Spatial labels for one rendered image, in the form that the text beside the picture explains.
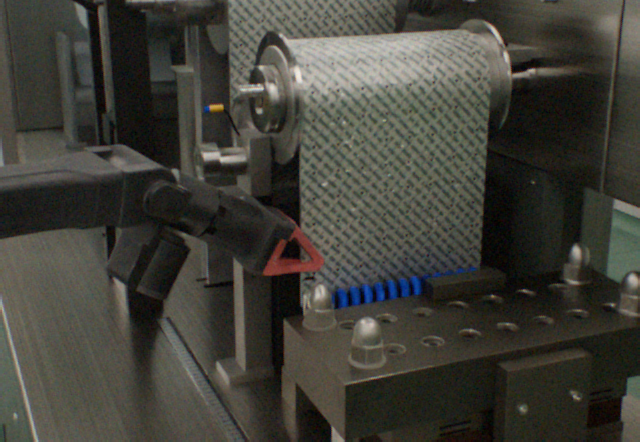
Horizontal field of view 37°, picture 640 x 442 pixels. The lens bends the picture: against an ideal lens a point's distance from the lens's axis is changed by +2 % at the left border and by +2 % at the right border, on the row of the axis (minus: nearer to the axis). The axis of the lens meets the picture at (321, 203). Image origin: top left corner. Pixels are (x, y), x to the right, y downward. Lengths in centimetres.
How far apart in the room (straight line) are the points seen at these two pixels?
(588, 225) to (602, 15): 42
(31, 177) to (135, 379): 42
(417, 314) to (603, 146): 28
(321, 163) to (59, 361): 45
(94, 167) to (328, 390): 31
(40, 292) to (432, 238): 64
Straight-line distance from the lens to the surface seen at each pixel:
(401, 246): 109
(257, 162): 107
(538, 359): 97
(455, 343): 97
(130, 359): 124
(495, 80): 111
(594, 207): 141
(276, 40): 103
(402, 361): 93
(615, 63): 108
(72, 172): 86
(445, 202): 110
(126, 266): 95
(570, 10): 113
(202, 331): 130
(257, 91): 101
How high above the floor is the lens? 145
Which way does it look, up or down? 17 degrees down
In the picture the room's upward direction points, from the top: straight up
